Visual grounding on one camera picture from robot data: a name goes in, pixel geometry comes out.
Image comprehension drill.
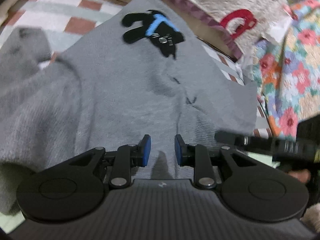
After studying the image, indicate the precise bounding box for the floral quilt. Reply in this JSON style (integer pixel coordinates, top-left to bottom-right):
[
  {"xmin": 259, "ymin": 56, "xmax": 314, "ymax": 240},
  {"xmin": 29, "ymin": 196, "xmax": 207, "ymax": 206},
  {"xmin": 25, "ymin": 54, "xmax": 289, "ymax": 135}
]
[{"xmin": 251, "ymin": 0, "xmax": 319, "ymax": 139}]

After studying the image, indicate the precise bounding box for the grey sweater with black cat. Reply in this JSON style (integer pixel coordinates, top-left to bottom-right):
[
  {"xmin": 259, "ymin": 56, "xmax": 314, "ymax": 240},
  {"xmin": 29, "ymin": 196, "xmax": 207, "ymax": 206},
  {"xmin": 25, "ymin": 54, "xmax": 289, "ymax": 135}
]
[{"xmin": 1, "ymin": 0, "xmax": 257, "ymax": 214}]

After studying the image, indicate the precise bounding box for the white quilted blanket red print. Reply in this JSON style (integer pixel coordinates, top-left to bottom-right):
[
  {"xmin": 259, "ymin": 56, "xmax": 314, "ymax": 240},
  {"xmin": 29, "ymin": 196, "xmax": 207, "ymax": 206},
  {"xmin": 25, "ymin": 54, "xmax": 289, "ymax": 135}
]
[{"xmin": 167, "ymin": 0, "xmax": 292, "ymax": 59}]

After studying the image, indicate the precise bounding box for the checkered play mat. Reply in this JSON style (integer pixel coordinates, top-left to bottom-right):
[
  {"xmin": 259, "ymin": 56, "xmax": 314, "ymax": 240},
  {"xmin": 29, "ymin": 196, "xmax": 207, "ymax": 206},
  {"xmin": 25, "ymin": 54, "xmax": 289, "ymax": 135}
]
[{"xmin": 1, "ymin": 0, "xmax": 272, "ymax": 138}]

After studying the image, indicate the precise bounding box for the light green blanket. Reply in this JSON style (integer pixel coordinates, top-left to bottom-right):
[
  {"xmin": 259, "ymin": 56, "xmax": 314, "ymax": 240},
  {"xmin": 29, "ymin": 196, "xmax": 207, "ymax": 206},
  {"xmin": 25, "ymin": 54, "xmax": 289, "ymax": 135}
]
[{"xmin": 0, "ymin": 211, "xmax": 25, "ymax": 233}]

